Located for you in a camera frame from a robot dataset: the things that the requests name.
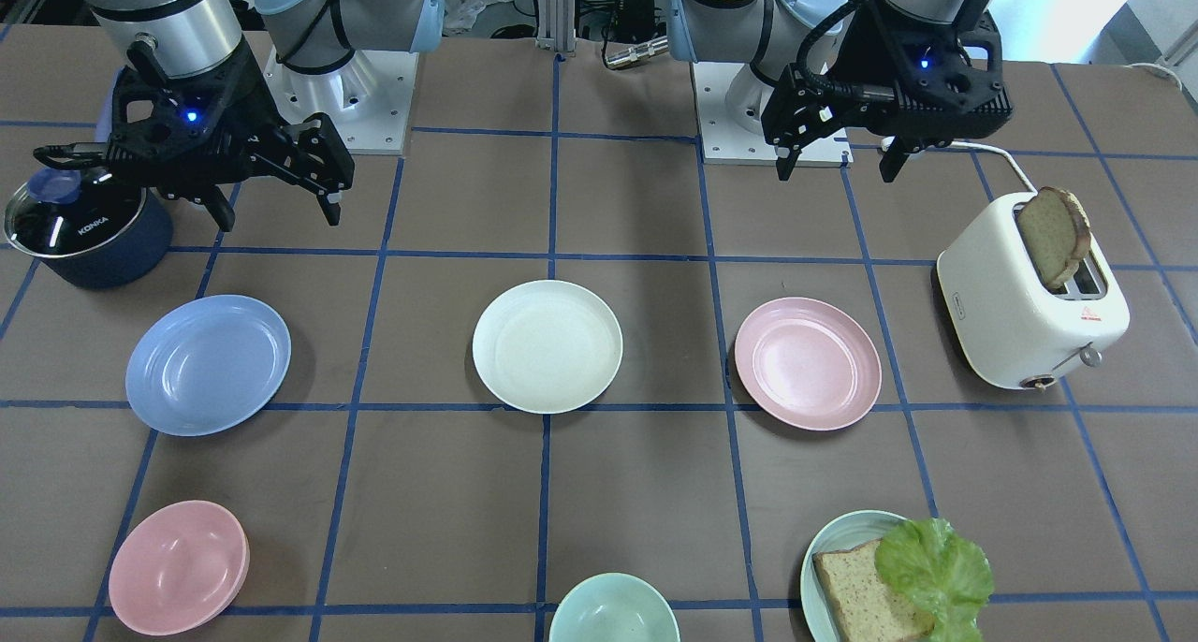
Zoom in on pink bowl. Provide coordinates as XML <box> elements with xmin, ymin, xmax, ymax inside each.
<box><xmin>108</xmin><ymin>499</ymin><xmax>252</xmax><ymax>636</ymax></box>

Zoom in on blue plate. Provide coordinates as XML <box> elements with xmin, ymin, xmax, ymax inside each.
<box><xmin>125</xmin><ymin>293</ymin><xmax>292</xmax><ymax>437</ymax></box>

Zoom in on bread slice on plate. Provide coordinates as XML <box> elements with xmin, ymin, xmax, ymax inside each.
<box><xmin>813</xmin><ymin>538</ymin><xmax>934</xmax><ymax>641</ymax></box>

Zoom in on green bowl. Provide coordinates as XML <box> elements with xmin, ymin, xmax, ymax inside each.
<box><xmin>547</xmin><ymin>573</ymin><xmax>680</xmax><ymax>641</ymax></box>

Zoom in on bread slice in toaster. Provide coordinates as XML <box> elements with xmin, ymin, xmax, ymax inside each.
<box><xmin>1015</xmin><ymin>186</ymin><xmax>1093</xmax><ymax>291</ymax></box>

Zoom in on light green plate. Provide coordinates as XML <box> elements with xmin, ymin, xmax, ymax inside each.
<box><xmin>800</xmin><ymin>510</ymin><xmax>913</xmax><ymax>642</ymax></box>

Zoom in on white toaster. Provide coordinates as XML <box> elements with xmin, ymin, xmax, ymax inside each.
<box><xmin>934</xmin><ymin>193</ymin><xmax>1131</xmax><ymax>389</ymax></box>

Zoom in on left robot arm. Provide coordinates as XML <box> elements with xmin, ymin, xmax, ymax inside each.
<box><xmin>666</xmin><ymin>0</ymin><xmax>1014</xmax><ymax>182</ymax></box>

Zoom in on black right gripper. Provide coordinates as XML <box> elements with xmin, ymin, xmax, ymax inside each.
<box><xmin>34</xmin><ymin>36</ymin><xmax>355</xmax><ymax>234</ymax></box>

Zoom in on green lettuce leaf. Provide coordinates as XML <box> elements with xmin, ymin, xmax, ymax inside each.
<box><xmin>875</xmin><ymin>517</ymin><xmax>994</xmax><ymax>641</ymax></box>

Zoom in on white plate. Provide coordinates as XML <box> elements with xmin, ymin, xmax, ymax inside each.
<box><xmin>471</xmin><ymin>280</ymin><xmax>624</xmax><ymax>414</ymax></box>

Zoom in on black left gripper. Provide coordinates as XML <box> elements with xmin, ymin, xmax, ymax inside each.
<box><xmin>761</xmin><ymin>0</ymin><xmax>1015</xmax><ymax>184</ymax></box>

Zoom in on dark blue saucepan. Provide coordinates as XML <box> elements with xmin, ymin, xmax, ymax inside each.
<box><xmin>11</xmin><ymin>168</ymin><xmax>174</xmax><ymax>291</ymax></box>

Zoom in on aluminium frame post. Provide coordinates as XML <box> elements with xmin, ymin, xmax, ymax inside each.
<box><xmin>533</xmin><ymin>0</ymin><xmax>577</xmax><ymax>57</ymax></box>

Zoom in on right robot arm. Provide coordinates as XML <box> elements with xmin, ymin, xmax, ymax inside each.
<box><xmin>34</xmin><ymin>0</ymin><xmax>444</xmax><ymax>231</ymax></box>

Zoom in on glass pot lid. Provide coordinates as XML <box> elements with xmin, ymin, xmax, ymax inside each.
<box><xmin>4</xmin><ymin>168</ymin><xmax>144</xmax><ymax>258</ymax></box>

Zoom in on white toaster power cable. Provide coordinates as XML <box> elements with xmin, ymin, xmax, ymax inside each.
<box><xmin>881</xmin><ymin>139</ymin><xmax>1040</xmax><ymax>194</ymax></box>

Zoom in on pink plate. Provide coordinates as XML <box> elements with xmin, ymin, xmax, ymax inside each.
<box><xmin>733</xmin><ymin>297</ymin><xmax>883</xmax><ymax>431</ymax></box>

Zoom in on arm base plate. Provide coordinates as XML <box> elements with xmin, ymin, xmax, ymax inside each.
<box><xmin>264</xmin><ymin>52</ymin><xmax>420</xmax><ymax>156</ymax></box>
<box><xmin>691</xmin><ymin>60</ymin><xmax>853</xmax><ymax>168</ymax></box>

